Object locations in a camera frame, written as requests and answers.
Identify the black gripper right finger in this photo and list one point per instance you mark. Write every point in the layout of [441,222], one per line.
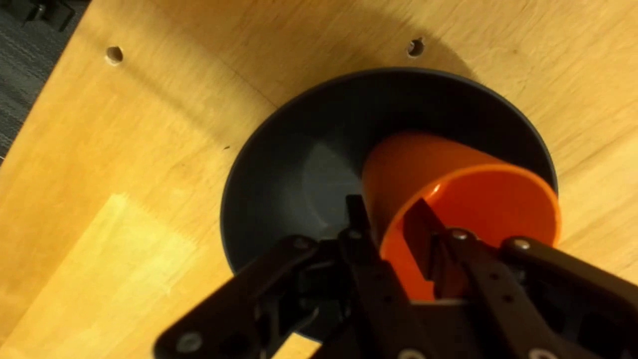
[537,302]

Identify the black bowl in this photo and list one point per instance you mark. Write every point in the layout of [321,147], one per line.
[297,171]

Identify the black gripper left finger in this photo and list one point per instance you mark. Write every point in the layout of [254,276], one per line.
[337,288]

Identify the orange plastic cup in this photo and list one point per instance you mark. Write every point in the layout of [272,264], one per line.
[465,189]

